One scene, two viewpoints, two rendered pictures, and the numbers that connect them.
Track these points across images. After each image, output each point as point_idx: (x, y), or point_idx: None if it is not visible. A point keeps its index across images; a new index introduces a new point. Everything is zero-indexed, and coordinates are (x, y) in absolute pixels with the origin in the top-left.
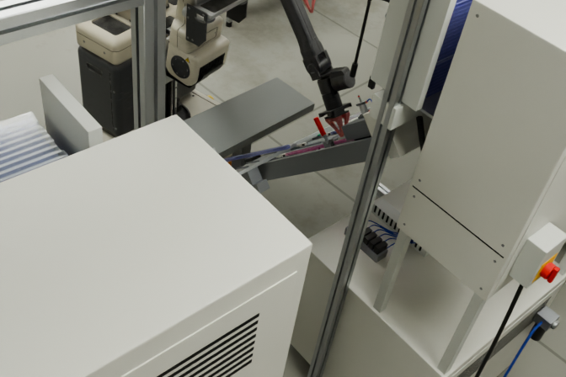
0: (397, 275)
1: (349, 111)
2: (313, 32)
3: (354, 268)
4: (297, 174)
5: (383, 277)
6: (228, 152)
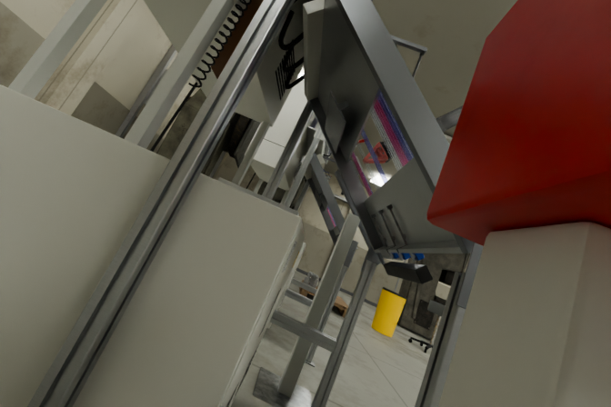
0: (241, 163)
1: (379, 142)
2: (444, 114)
3: (263, 193)
4: (345, 186)
5: (246, 171)
6: (442, 312)
